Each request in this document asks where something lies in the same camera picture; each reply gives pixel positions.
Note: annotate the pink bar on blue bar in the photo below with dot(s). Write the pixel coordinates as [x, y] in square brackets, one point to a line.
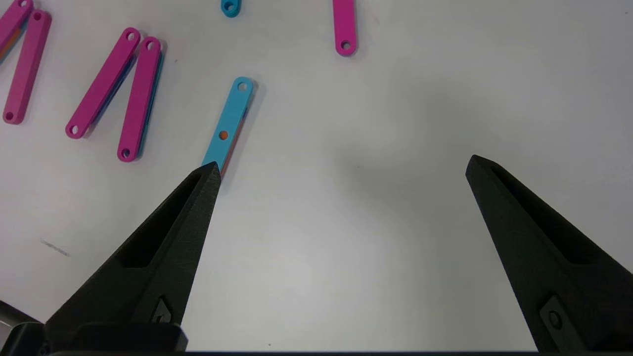
[343, 24]

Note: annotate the short blue bar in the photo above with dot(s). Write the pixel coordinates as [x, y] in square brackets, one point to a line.
[232, 14]

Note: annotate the long pink bar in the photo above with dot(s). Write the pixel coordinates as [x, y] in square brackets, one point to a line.
[27, 66]
[12, 24]
[140, 99]
[104, 81]

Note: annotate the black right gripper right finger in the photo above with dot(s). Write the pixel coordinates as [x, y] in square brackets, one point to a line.
[559, 277]

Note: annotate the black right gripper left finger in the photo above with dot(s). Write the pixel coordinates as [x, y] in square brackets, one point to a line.
[163, 257]

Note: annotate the long blue bar orange underside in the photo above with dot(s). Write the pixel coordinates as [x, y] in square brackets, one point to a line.
[232, 111]

